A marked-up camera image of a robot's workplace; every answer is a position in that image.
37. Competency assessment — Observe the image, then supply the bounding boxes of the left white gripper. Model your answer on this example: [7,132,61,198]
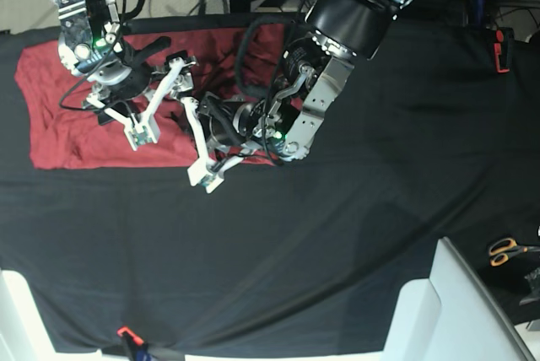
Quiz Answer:
[180,97,244,192]

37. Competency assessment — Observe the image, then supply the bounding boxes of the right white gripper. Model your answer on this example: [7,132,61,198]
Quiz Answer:
[85,51,197,151]

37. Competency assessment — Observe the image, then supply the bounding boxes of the red long-sleeve T-shirt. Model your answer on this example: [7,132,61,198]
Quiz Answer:
[13,23,296,170]

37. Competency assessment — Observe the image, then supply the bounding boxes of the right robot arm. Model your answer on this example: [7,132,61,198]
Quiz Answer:
[52,0,203,149]

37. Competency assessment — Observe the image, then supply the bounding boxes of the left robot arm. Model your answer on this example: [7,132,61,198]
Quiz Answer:
[181,0,413,192]

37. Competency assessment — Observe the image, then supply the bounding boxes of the blue orange clamp bottom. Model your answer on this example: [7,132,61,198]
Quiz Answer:
[116,326,154,361]

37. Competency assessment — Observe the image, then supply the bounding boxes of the black table cloth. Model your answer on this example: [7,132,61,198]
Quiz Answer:
[1,22,539,358]

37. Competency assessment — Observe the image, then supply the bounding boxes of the orange black clamp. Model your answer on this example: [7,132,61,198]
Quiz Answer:
[493,28,515,73]

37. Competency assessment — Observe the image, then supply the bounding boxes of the yellow-handled scissors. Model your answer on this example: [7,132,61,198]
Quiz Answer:
[489,237,539,267]

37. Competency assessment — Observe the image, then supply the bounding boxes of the blue clamp handle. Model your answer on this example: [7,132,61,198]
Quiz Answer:
[472,0,484,27]

